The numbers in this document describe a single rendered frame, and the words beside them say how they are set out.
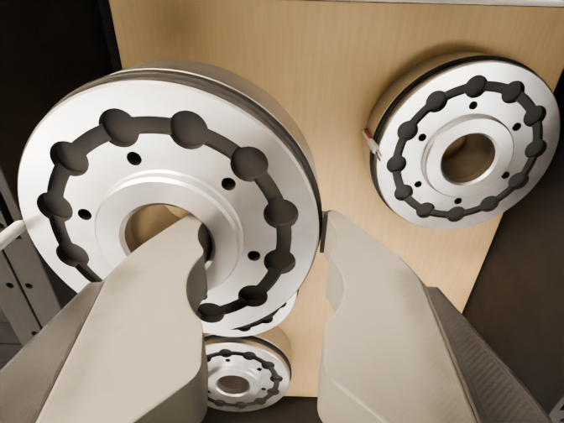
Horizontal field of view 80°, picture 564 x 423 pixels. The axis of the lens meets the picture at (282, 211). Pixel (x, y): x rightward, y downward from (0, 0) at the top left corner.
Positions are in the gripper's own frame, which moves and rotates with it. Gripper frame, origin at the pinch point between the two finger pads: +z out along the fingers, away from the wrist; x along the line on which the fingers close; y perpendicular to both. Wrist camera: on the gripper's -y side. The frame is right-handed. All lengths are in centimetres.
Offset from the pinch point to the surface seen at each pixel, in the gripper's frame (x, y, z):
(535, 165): 15.3, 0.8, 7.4
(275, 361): 0.6, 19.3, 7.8
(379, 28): 5.9, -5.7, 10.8
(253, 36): -1.1, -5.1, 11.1
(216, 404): -5.0, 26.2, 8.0
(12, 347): -25.5, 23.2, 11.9
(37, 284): -10.7, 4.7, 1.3
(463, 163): 12.1, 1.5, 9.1
